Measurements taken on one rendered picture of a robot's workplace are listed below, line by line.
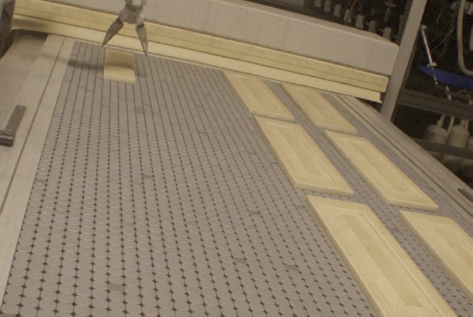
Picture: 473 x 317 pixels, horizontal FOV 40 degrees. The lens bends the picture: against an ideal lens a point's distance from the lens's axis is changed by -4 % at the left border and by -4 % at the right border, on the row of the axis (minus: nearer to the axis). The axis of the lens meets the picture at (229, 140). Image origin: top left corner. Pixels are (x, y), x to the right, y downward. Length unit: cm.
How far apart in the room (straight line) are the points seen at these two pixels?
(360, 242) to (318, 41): 200
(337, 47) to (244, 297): 243
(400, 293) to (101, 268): 64
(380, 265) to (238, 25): 207
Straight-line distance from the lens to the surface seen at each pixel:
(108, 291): 123
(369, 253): 163
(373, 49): 365
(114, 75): 264
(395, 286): 151
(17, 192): 152
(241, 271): 139
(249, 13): 342
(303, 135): 246
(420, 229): 190
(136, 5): 257
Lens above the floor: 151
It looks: 17 degrees down
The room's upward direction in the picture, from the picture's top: 15 degrees clockwise
